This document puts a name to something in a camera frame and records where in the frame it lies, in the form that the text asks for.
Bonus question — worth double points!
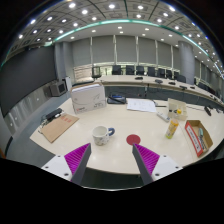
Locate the black device on table edge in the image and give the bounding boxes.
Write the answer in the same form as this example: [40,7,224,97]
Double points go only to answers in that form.
[46,108,62,121]

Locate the long curved conference desk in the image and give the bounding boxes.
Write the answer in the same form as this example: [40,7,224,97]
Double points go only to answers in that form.
[99,75,224,108]

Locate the white paper sheets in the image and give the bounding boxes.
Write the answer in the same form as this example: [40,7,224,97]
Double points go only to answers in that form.
[127,98,156,112]

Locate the large dark projection screen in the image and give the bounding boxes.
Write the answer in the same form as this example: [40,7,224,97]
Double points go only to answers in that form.
[0,49,56,115]

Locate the white cardboard box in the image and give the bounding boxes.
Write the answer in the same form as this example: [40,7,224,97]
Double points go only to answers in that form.
[70,84,106,114]

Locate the flat brown cardboard sheet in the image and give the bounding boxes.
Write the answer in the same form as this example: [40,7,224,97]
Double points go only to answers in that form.
[41,114,79,143]

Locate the white power strip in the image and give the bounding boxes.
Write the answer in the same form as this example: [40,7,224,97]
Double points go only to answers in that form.
[157,112,170,122]

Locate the small open beige box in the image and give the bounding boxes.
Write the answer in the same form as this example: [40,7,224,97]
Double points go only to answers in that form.
[168,98,188,121]

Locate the black office chair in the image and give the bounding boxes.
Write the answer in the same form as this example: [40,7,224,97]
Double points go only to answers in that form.
[92,66,101,80]

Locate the yellow plastic bottle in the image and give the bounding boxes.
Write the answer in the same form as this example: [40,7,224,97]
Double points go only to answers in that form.
[165,118,179,139]

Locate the open brown cardboard box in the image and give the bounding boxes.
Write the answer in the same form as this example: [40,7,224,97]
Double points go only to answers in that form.
[185,120,213,157]

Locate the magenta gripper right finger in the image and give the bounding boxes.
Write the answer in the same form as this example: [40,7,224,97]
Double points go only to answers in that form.
[132,143,160,185]

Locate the red round coaster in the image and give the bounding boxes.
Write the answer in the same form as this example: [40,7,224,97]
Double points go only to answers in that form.
[126,134,141,145]

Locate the white mug blue handle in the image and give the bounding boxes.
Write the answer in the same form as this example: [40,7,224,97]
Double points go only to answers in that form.
[92,126,115,146]

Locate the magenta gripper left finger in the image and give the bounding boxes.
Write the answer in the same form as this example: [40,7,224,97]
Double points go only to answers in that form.
[64,143,91,185]

